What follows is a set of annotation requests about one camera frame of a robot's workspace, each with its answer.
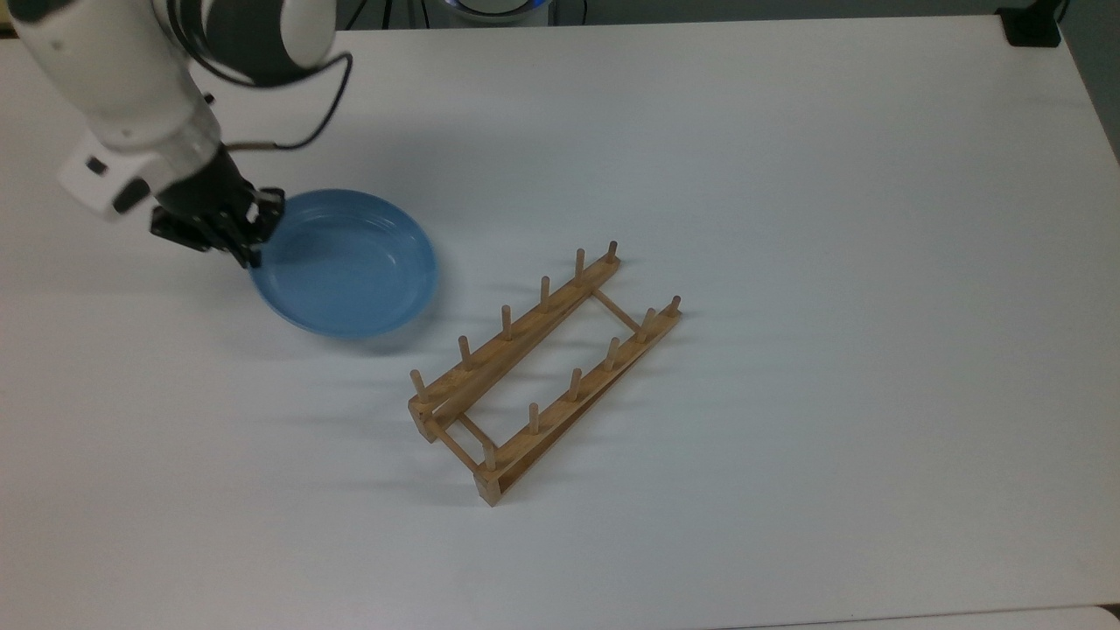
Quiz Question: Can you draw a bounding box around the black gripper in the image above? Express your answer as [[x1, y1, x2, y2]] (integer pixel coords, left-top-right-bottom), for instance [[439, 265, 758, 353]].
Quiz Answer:
[[149, 144, 287, 270]]

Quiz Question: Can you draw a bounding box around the blue plastic plate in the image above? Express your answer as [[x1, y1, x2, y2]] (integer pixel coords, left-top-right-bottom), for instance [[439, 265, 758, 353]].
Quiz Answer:
[[249, 188, 439, 341]]

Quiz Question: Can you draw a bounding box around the wooden plate rack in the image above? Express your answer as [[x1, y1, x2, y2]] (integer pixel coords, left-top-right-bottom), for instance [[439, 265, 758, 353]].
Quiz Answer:
[[408, 240, 683, 508]]

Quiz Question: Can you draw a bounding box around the black table clamp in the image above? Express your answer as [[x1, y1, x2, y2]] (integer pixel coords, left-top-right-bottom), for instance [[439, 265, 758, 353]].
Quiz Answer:
[[996, 0, 1070, 48]]

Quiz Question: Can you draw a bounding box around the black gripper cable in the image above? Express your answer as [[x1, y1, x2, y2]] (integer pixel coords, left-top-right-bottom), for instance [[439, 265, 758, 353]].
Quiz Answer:
[[179, 48, 355, 152]]

